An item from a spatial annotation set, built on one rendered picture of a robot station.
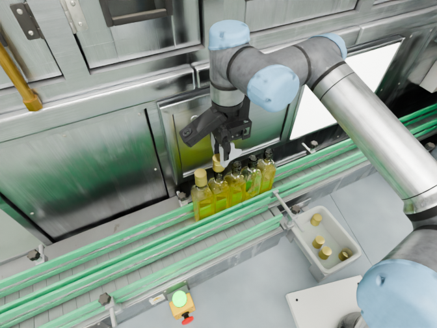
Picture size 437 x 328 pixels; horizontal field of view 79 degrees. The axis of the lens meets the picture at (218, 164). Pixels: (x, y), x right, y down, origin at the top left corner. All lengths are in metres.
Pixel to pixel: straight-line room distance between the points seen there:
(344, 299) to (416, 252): 0.65
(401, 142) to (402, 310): 0.24
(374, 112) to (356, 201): 0.84
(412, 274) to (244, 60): 0.39
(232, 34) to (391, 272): 0.43
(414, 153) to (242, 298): 0.73
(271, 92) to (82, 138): 0.51
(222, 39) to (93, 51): 0.29
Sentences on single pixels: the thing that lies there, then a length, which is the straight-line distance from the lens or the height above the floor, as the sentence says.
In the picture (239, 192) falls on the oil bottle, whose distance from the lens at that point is 0.87.
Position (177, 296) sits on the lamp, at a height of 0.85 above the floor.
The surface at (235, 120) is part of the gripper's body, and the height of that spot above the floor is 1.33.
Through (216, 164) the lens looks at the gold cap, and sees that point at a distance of 0.73.
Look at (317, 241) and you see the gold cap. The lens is 1.08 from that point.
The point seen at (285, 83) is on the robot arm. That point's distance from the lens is 0.44.
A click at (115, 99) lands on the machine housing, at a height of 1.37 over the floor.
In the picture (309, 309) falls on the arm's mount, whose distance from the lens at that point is 1.03.
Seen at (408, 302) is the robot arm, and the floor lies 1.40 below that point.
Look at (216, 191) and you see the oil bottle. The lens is 0.80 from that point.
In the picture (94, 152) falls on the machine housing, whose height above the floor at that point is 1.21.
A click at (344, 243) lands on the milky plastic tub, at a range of 1.12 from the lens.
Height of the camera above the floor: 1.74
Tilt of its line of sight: 50 degrees down
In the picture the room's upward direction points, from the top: straight up
